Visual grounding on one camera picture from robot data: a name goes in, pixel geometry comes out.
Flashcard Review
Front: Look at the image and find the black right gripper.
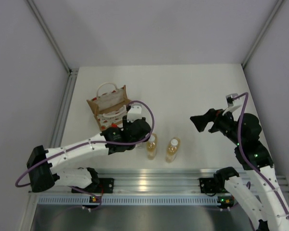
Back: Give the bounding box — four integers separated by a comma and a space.
190, 106, 244, 146

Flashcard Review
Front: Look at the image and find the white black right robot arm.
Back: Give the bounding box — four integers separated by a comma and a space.
190, 109, 289, 231

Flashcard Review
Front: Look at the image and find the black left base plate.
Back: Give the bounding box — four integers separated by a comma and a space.
77, 178, 115, 194

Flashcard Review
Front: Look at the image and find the left aluminium frame post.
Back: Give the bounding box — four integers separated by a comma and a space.
24, 0, 79, 114

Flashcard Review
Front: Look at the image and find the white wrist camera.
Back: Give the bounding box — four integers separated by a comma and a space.
223, 93, 243, 115
127, 105, 142, 123

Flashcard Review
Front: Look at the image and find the aluminium frame post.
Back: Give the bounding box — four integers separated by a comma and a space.
241, 0, 286, 70
24, 0, 79, 114

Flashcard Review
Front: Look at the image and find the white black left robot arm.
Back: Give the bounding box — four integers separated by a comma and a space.
26, 118, 151, 193

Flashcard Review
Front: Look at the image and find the grey slotted cable duct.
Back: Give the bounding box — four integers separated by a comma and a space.
38, 195, 221, 206

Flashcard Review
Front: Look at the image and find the aluminium mounting rail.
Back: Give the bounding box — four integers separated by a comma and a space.
27, 168, 289, 194

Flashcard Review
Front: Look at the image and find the right aluminium frame post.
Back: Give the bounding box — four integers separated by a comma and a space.
241, 0, 286, 70

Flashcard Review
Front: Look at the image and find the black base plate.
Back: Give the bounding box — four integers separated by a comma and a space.
77, 178, 115, 194
199, 178, 218, 196

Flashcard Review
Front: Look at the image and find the red cap yellow bottle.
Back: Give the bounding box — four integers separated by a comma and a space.
111, 123, 118, 128

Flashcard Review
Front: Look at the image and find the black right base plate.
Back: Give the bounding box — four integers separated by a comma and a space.
199, 178, 218, 196

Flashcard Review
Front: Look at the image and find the jute canvas bag with strawberries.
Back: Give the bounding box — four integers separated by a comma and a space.
86, 82, 131, 131

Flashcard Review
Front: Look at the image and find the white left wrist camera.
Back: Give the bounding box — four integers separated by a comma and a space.
127, 105, 142, 123

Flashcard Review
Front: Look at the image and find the white cap amber bottle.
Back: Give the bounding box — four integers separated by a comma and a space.
165, 137, 181, 163
146, 133, 158, 160

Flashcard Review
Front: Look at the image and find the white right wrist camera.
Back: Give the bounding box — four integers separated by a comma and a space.
223, 93, 243, 115

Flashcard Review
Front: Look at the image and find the dark cap clear square bottle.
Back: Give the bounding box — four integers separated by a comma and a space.
135, 142, 144, 149

